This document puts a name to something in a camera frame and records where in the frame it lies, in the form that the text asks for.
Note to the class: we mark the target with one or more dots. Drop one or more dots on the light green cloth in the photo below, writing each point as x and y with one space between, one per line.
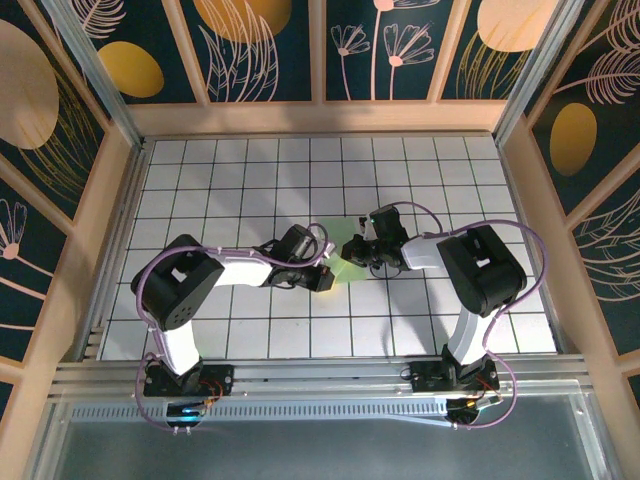
350 272

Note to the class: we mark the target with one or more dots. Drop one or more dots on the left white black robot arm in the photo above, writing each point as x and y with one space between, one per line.
180 345

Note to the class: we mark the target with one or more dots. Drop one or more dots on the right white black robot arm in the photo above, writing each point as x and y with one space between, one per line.
470 330

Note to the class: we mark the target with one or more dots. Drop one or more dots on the grey translucent panel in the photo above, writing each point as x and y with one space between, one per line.
320 450

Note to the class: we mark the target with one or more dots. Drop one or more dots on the black controller board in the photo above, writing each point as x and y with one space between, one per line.
470 410
185 412

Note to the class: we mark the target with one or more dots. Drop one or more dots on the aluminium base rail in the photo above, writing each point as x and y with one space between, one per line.
320 375

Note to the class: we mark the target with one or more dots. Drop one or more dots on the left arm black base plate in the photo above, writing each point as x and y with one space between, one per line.
222 380

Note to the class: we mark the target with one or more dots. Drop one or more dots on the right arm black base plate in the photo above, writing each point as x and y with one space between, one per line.
425 382

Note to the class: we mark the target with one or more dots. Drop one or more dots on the aluminium side rail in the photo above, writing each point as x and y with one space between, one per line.
117 250

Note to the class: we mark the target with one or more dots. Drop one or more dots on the aluminium corner post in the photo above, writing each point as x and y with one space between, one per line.
100 85
530 75

